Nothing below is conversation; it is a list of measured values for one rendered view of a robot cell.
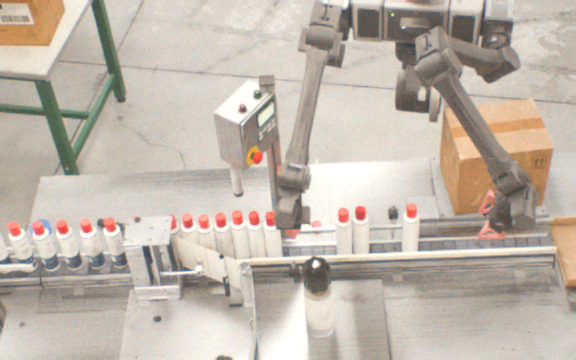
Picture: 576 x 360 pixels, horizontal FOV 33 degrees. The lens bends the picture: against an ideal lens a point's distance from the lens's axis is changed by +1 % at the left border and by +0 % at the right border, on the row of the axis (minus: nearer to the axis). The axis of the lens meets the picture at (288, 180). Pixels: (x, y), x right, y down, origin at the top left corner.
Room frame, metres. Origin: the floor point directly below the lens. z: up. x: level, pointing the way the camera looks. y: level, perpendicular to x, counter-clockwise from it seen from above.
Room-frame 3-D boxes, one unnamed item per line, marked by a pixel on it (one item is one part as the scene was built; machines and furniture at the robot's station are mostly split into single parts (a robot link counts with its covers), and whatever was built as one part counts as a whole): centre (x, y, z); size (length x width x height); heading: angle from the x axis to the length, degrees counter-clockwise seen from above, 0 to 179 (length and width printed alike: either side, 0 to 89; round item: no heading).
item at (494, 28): (2.27, -0.66, 1.45); 0.09 x 0.08 x 0.12; 75
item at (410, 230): (1.96, -0.37, 0.98); 0.05 x 0.05 x 0.20
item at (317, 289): (1.70, -0.06, 1.03); 0.09 x 0.09 x 0.30
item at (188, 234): (2.00, 0.32, 0.98); 0.05 x 0.05 x 0.20
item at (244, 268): (1.80, 0.15, 0.97); 0.05 x 0.05 x 0.19
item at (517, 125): (2.24, -0.69, 0.99); 0.30 x 0.24 x 0.27; 92
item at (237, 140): (2.07, 0.11, 1.38); 0.17 x 0.10 x 0.19; 142
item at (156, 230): (1.91, 0.43, 1.14); 0.14 x 0.11 x 0.01; 87
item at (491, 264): (1.98, 0.00, 0.85); 1.65 x 0.11 x 0.05; 87
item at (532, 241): (1.98, 0.00, 0.86); 1.65 x 0.08 x 0.04; 87
